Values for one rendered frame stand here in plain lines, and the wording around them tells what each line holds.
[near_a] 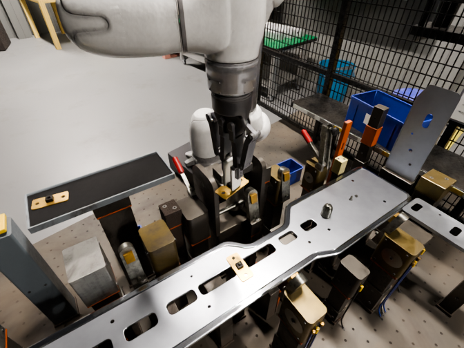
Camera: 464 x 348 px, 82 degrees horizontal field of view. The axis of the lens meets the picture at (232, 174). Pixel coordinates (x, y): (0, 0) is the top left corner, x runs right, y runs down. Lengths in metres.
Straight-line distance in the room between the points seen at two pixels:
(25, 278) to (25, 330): 0.30
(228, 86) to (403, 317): 0.99
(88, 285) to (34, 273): 0.24
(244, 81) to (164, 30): 0.14
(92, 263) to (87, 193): 0.20
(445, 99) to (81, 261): 1.10
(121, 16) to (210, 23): 0.11
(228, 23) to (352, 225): 0.71
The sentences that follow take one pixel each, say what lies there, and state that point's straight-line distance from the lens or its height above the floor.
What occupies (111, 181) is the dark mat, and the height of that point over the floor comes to 1.16.
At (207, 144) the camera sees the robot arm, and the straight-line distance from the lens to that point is 1.29.
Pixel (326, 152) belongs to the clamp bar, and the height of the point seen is 1.11.
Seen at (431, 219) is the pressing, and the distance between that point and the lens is 1.08.
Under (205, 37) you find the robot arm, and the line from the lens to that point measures 0.43.
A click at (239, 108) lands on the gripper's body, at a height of 1.45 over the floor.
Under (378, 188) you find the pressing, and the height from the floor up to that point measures 1.00.
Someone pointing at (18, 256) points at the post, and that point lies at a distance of 0.89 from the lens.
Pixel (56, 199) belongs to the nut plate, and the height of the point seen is 1.16.
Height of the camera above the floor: 1.66
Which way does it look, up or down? 40 degrees down
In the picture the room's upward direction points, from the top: straight up
